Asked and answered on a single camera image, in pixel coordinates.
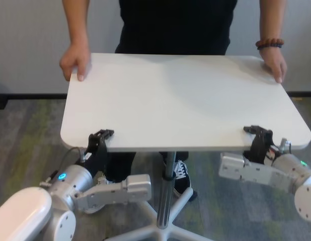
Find person's left hand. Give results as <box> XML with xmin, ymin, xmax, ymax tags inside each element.
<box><xmin>259</xmin><ymin>47</ymin><xmax>288</xmax><ymax>84</ymax></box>

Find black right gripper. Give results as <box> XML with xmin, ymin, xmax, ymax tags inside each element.
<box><xmin>243</xmin><ymin>125</ymin><xmax>274</xmax><ymax>165</ymax></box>

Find black trousers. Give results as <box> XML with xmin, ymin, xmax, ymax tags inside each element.
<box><xmin>105</xmin><ymin>150</ymin><xmax>190</xmax><ymax>184</ymax></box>

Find white rectangular table top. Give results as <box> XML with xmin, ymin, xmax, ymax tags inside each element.
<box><xmin>60</xmin><ymin>52</ymin><xmax>311</xmax><ymax>153</ymax></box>

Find dark blue bead bracelet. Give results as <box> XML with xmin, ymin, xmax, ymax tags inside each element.
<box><xmin>257</xmin><ymin>44</ymin><xmax>283</xmax><ymax>51</ymax></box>

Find person's left forearm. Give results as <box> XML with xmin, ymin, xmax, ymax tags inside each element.
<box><xmin>255</xmin><ymin>0</ymin><xmax>283</xmax><ymax>41</ymax></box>

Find brown wooden bead bracelet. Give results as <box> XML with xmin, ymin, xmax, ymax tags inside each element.
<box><xmin>255</xmin><ymin>37</ymin><xmax>284</xmax><ymax>48</ymax></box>

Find grey left arm cable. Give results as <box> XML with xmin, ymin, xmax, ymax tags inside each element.
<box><xmin>49</xmin><ymin>147</ymin><xmax>87</xmax><ymax>181</ymax></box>

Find person's right forearm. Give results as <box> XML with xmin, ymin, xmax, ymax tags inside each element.
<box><xmin>61</xmin><ymin>0</ymin><xmax>90</xmax><ymax>48</ymax></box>

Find black t-shirt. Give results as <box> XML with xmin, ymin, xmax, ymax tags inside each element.
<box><xmin>114</xmin><ymin>0</ymin><xmax>231</xmax><ymax>56</ymax></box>

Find white five-star table base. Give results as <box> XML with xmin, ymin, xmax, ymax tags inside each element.
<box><xmin>105</xmin><ymin>187</ymin><xmax>221</xmax><ymax>241</ymax></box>

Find grey metal table column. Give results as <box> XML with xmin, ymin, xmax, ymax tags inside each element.
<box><xmin>157</xmin><ymin>151</ymin><xmax>177</xmax><ymax>229</ymax></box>

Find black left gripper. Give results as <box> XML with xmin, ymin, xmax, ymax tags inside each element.
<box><xmin>84</xmin><ymin>128</ymin><xmax>115</xmax><ymax>174</ymax></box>

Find silver right arm cable plug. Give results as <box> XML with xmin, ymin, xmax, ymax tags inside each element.
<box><xmin>269</xmin><ymin>137</ymin><xmax>293</xmax><ymax>159</ymax></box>

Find person's right hand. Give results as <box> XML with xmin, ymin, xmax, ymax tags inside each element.
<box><xmin>59</xmin><ymin>42</ymin><xmax>92</xmax><ymax>82</ymax></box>

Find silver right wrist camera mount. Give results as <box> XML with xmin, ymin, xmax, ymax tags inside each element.
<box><xmin>218</xmin><ymin>152</ymin><xmax>300</xmax><ymax>194</ymax></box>

